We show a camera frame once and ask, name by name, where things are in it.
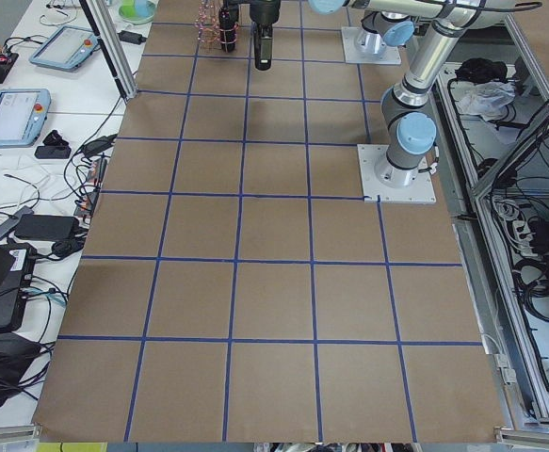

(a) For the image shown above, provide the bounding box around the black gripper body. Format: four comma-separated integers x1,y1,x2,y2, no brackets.
249,0,281,26

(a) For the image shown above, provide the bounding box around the dark wine bottle moved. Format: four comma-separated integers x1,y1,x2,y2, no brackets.
252,24,273,71

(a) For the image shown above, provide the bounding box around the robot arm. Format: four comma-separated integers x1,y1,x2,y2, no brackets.
309,0,517,188
355,11,415,57

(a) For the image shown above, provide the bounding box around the dark wine bottle left slot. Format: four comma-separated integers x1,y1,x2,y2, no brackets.
218,1,239,53

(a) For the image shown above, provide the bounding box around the green bowl with blocks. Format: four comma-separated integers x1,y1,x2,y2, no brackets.
118,0,156,24

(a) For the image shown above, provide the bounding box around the black power adapter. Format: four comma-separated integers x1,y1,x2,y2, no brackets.
118,30,147,45

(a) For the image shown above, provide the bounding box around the teach pendant far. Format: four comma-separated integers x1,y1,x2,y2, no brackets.
29,25,99,72

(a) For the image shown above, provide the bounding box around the teach pendant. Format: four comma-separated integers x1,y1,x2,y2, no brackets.
29,25,99,72
0,89,52,148

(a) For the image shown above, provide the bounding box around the teach pendant near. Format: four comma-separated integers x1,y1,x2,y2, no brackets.
0,89,52,148

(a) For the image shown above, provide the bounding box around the black power brick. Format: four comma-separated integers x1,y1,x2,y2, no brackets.
14,214,78,241

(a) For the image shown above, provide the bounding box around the copper wire wine basket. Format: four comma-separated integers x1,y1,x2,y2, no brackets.
195,0,223,50

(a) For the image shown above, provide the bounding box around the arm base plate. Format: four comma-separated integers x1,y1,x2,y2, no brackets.
341,26,401,66
357,144,436,204

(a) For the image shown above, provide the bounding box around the aluminium frame post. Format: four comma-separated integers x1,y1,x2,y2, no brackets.
80,0,137,102

